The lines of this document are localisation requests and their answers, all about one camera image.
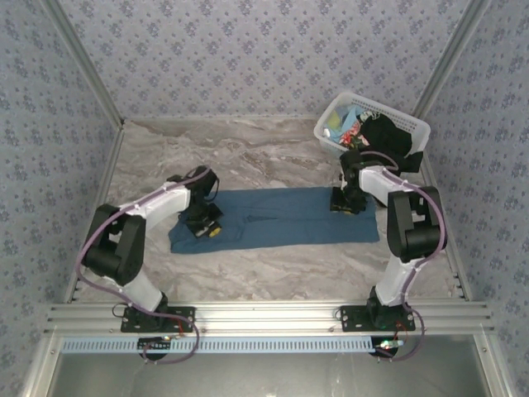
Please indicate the aluminium cross rail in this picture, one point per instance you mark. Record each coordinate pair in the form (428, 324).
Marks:
(264, 316)

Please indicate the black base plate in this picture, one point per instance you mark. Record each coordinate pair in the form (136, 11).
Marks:
(353, 318)
(182, 320)

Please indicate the aluminium corner post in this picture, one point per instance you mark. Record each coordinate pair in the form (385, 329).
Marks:
(82, 62)
(450, 58)

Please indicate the blue t-shirt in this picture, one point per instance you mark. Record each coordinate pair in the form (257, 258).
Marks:
(289, 223)

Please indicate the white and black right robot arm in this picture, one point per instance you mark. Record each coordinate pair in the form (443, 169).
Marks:
(378, 184)

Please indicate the grey sheet metal panel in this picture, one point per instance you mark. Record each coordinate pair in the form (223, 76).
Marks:
(264, 376)

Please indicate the white plastic basket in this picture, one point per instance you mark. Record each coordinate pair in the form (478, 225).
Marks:
(413, 126)

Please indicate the light blue garment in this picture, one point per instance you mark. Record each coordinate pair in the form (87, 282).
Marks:
(347, 118)

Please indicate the black t-shirt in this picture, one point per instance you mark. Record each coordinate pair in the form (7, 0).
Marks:
(386, 136)

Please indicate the floral print garment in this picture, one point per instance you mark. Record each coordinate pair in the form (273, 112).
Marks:
(351, 138)

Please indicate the yellow-green garment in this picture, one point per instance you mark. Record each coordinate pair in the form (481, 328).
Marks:
(334, 120)

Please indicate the small black circuit board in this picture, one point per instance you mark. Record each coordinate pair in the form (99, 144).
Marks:
(388, 344)
(155, 342)

